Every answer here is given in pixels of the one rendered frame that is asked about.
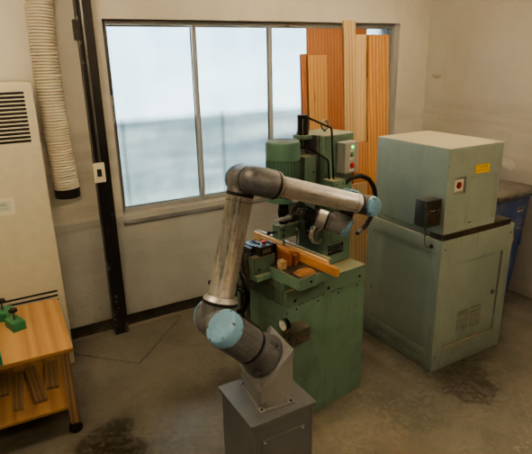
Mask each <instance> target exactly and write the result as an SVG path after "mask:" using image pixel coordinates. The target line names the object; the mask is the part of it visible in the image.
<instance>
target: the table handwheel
mask: <svg viewBox="0 0 532 454"><path fill-rule="evenodd" d="M239 276H240V278H241V280H239V281H238V282H237V286H236V291H238V292H240V293H242V294H243V295H244V296H245V300H244V304H243V306H242V307H241V308H239V309H238V308H237V312H236V313H238V314H242V313H244V312H246V311H247V309H248V307H249V303H250V289H249V284H248V280H247V277H246V275H245V273H244V271H243V269H242V268H239ZM240 287H244V291H243V290H241V289H240Z"/></svg>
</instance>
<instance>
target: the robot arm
mask: <svg viewBox="0 0 532 454"><path fill-rule="evenodd" d="M224 182H225V184H226V186H227V191H226V199H225V205H224V209H223V215H222V219H221V228H220V234H219V239H218V244H217V249H216V254H215V259H214V264H213V269H212V278H211V283H210V288H209V292H208V293H207V294H205V295H204V296H203V300H202V301H201V302H200V303H199V304H198V305H197V306H196V308H195V310H194V323H195V325H196V326H197V328H198V329H199V331H200V332H201V333H203V334H204V335H205V336H206V337H207V339H208V341H209V342H210V343H211V344H212V345H213V346H215V347H216V348H218V349H220V350H222V351H224V352H225V353H227V354H228V355H230V356H231V357H233V358H234V359H235V360H237V361H238V362H240V363H241V364H242V365H243V367H244V369H246V371H247V372H248V373H249V374H250V375H251V376H252V377H254V378H262V377H266V376H267V375H269V374H270V373H271V372H272V371H273V370H274V369H275V368H276V366H277V365H278V363H279V361H280V359H281V357H282V354H283V343H282V341H281V340H280V338H278V337H277V336H276V335H274V334H273V333H268V332H263V331H260V330H259V329H258V328H257V327H256V326H254V325H253V324H251V323H250V322H248V321H247V320H245V319H244V318H243V317H241V316H240V315H239V314H238V313H236V312H237V307H238V301H237V299H236V298H235V292H236V286H237V282H238V277H239V268H240V263H241V258H242V253H243V249H244V243H245V239H246V234H247V228H248V220H249V215H250V210H251V205H252V200H253V199H254V195H255V196H260V197H264V198H268V199H273V200H275V199H277V198H278V197H282V198H287V199H292V202H293V203H297V204H295V205H294V208H293V211H292V213H291V215H290V214H288V215H286V216H285V217H280V218H274V219H273V220H275V221H278V222H296V221H300V220H303V219H304V220H309V221H311V220H312V224H315V227H317V228H319V230H321V229H322V230H325V231H328V232H332V233H335V234H337V235H340V236H343V237H347V236H348V234H349V232H350V230H351V227H352V225H353V223H354V219H353V216H354V213H359V214H363V215H367V216H369V217H371V216H372V217H373V216H376V215H377V214H379V212H380V210H381V201H380V199H379V198H378V197H376V196H374V195H373V196H371V195H364V194H361V193H360V192H359V191H357V190H355V189H352V188H343V189H338V188H334V187H330V186H324V185H319V184H315V183H312V182H307V181H303V180H300V179H296V178H291V177H285V176H284V175H283V173H282V172H281V171H278V170H274V169H270V168H262V167H258V166H251V165H247V164H243V163H240V164H235V165H232V166H231V167H229V168H228V170H227V171H226V173H225V176H224ZM303 202H305V203H309V204H317V205H322V206H327V207H331V208H336V209H335V212H334V213H332V212H329V211H326V210H323V209H320V210H316V212H313V211H310V210H306V209H307V206H306V205H305V204H304V203H303ZM352 219H353V220H352Z"/></svg>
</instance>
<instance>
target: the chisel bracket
mask: <svg viewBox="0 0 532 454"><path fill-rule="evenodd" d="M298 226H299V227H300V222H298V221H296V222H289V223H287V224H280V223H279V222H278V223H275V224H273V232H277V233H273V237H275V238H277V239H279V240H285V239H286V238H289V237H292V236H295V235H298V231H296V230H295V228H297V227H298Z"/></svg>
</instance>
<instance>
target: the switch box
mask: <svg viewBox="0 0 532 454"><path fill-rule="evenodd" d="M352 145H354V148H353V149H351V146H352ZM350 150H354V151H350ZM351 152H353V153H354V157H351V156H350V154H351ZM350 158H354V159H350ZM357 161H358V141H352V140H349V141H338V144H337V172H338V173H342V174H347V173H351V172H356V171H357ZM352 162H354V163H355V166H354V167H353V169H354V170H350V169H351V167H350V164H351V163H352ZM349 170H350V171H349Z"/></svg>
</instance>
